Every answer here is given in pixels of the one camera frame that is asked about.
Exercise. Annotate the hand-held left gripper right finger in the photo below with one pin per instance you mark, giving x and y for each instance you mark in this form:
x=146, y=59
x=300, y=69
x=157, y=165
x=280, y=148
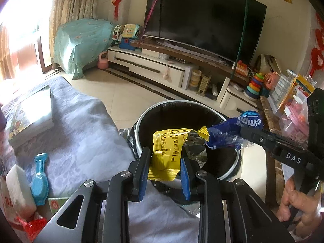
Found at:
x=186, y=181

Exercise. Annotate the small toy piano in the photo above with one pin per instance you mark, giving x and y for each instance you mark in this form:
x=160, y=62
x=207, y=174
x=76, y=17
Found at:
x=241, y=68

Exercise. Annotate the floral tablecloth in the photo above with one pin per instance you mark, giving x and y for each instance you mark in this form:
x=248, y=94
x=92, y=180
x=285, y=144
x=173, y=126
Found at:
x=83, y=136

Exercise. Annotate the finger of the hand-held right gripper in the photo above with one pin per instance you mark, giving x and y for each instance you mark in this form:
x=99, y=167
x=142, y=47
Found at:
x=260, y=138

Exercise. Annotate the yellow round containers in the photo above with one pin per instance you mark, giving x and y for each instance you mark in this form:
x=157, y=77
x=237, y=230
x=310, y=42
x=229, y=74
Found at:
x=195, y=79

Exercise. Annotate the red plastic packet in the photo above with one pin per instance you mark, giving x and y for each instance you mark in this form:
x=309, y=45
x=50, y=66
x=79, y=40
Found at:
x=33, y=226

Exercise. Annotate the white television cabinet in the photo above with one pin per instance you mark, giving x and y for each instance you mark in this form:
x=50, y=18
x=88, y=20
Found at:
x=151, y=63

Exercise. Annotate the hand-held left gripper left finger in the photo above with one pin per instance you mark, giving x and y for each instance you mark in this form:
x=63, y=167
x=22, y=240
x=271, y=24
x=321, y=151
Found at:
x=143, y=176

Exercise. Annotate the pink kettlebell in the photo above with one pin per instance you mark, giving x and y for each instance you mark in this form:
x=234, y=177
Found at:
x=103, y=62

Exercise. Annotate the white toy with wheel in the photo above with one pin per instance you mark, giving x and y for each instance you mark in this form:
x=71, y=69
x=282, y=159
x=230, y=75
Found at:
x=117, y=33

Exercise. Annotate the yellow snack wrapper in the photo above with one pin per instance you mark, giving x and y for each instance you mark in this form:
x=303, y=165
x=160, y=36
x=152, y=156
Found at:
x=164, y=148

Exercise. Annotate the blue spoon-shaped package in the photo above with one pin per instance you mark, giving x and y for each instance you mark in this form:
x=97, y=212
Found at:
x=40, y=182

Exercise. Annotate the teal cloth-covered furniture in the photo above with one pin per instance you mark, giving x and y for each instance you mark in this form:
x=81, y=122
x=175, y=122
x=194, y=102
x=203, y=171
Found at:
x=81, y=43

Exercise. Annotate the blue plastic wrapper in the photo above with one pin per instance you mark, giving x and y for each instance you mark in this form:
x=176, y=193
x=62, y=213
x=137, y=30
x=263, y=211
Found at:
x=227, y=131

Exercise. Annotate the stack of children's books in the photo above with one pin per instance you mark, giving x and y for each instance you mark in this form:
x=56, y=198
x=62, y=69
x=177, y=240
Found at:
x=30, y=116

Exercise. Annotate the beige patterned curtain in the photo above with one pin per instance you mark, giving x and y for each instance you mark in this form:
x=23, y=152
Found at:
x=73, y=0

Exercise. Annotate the black flat-screen television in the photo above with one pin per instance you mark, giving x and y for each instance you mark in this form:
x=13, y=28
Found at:
x=202, y=17

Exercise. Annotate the red hanging knot decoration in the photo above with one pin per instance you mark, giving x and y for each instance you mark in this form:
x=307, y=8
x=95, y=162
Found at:
x=117, y=0

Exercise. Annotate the colourful toy cash register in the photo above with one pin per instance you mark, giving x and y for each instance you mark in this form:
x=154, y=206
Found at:
x=130, y=34

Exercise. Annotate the clear plastic storage boxes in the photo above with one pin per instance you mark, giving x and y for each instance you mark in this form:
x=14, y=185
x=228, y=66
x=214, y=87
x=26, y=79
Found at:
x=286, y=93

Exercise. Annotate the person's right hand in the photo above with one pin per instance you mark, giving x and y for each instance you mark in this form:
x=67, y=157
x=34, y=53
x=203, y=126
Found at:
x=303, y=207

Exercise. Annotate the white bin with black bag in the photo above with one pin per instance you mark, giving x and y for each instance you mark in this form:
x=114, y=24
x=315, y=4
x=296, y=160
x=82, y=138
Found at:
x=177, y=114

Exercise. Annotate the pink and orange toy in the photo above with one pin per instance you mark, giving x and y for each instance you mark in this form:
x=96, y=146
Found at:
x=271, y=79

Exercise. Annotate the white foam block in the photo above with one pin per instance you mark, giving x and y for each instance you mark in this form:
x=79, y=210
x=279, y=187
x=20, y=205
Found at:
x=21, y=192

